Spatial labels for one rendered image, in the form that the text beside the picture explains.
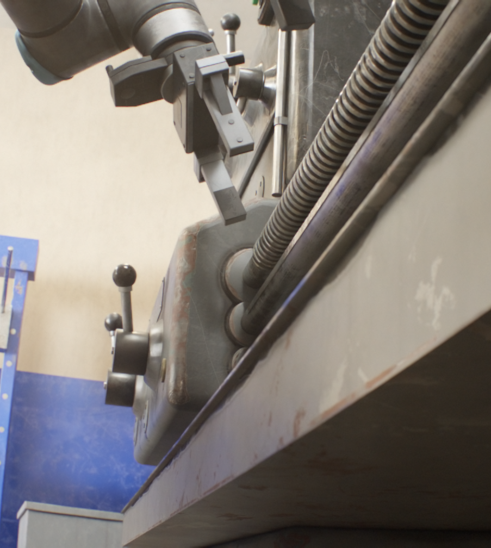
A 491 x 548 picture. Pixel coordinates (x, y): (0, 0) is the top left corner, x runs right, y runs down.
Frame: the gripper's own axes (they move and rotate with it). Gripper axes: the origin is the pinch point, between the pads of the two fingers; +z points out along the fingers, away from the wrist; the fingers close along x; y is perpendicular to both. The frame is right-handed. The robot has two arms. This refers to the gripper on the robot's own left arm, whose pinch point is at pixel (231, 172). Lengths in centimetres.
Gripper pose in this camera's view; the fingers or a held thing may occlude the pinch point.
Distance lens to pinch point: 92.6
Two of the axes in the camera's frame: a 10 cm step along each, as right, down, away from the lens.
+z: 3.6, 8.4, -4.0
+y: 9.3, -2.9, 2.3
